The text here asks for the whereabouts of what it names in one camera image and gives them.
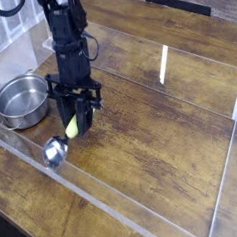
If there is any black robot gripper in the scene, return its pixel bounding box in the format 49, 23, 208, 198
45, 39, 102, 136

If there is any green handled metal spoon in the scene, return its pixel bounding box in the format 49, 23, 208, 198
43, 115, 78, 169

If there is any small stainless steel pot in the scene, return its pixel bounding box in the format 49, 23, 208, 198
0, 72, 49, 130

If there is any clear acrylic triangle stand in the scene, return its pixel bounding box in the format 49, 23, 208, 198
42, 31, 55, 52

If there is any black strip on table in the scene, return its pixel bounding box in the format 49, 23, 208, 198
145, 0, 211, 16

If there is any clear acrylic front barrier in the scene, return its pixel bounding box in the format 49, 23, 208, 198
0, 123, 197, 237

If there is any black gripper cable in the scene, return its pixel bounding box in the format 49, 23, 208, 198
0, 0, 101, 69

